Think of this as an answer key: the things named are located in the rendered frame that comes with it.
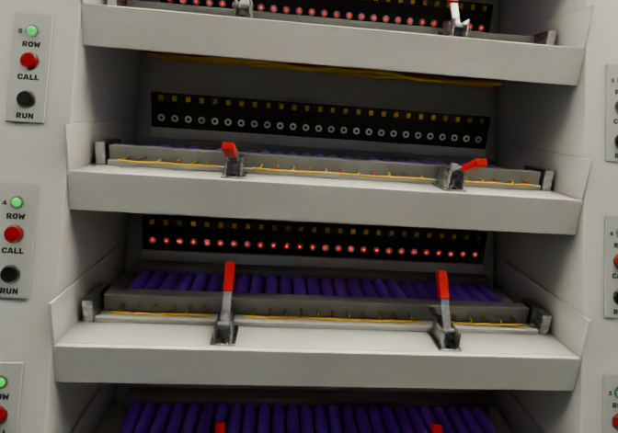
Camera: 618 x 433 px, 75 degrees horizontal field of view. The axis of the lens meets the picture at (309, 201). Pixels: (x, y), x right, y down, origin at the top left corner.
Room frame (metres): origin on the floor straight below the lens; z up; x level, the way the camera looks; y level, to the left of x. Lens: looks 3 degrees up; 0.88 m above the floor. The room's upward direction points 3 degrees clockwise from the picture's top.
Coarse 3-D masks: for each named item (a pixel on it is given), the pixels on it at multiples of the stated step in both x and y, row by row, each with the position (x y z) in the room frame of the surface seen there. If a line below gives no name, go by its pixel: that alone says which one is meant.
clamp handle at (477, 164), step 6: (468, 162) 0.44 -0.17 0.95; (474, 162) 0.43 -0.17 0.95; (480, 162) 0.42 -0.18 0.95; (486, 162) 0.42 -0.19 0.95; (450, 168) 0.49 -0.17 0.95; (456, 168) 0.49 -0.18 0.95; (462, 168) 0.45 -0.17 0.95; (468, 168) 0.44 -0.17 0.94; (474, 168) 0.44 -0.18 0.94; (480, 168) 0.43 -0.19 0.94; (456, 174) 0.48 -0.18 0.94
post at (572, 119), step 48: (528, 0) 0.61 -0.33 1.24; (576, 0) 0.51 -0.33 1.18; (528, 96) 0.60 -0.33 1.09; (576, 96) 0.50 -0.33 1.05; (528, 144) 0.60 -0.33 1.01; (576, 144) 0.50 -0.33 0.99; (528, 240) 0.59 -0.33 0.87; (576, 240) 0.50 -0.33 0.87; (576, 288) 0.50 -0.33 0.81; (576, 384) 0.50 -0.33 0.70; (576, 432) 0.50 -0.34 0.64
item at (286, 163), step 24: (120, 144) 0.50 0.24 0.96; (264, 168) 0.49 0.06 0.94; (288, 168) 0.51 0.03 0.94; (312, 168) 0.51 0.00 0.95; (336, 168) 0.51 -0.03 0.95; (360, 168) 0.52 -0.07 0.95; (384, 168) 0.52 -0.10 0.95; (408, 168) 0.52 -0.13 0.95; (432, 168) 0.52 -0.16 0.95; (504, 168) 0.54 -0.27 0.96
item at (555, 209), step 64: (64, 128) 0.43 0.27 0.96; (128, 128) 0.60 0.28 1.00; (128, 192) 0.45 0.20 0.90; (192, 192) 0.45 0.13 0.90; (256, 192) 0.46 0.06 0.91; (320, 192) 0.46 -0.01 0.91; (384, 192) 0.47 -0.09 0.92; (448, 192) 0.47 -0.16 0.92; (512, 192) 0.50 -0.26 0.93; (576, 192) 0.50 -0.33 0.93
